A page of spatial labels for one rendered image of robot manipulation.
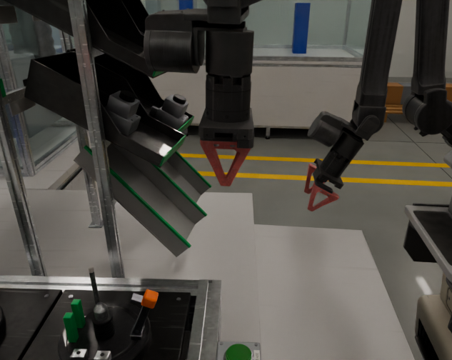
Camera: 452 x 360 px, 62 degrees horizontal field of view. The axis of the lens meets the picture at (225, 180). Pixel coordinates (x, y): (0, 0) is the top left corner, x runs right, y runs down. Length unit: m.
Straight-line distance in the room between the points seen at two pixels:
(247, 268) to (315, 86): 3.59
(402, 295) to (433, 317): 1.34
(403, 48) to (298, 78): 5.25
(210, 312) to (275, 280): 0.27
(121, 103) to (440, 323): 0.84
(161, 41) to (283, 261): 0.68
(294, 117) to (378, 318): 3.72
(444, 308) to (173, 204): 0.69
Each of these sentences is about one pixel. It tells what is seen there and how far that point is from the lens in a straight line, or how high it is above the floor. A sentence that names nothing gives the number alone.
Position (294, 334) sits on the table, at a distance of 0.82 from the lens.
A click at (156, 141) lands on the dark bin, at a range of 0.77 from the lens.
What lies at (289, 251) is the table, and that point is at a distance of 1.04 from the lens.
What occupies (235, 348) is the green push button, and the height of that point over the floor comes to 0.97.
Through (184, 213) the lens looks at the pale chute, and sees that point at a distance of 0.88.
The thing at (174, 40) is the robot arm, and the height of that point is 1.42.
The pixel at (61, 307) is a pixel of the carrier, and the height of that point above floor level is 0.97.
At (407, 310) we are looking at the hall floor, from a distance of 2.30.
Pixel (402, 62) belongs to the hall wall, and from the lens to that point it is 9.42.
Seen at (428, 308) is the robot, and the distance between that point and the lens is 1.07.
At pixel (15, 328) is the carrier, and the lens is 0.76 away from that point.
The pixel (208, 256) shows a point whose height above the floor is 0.86.
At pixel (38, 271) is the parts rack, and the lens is 0.90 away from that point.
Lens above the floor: 1.46
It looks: 25 degrees down
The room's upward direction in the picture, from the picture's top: straight up
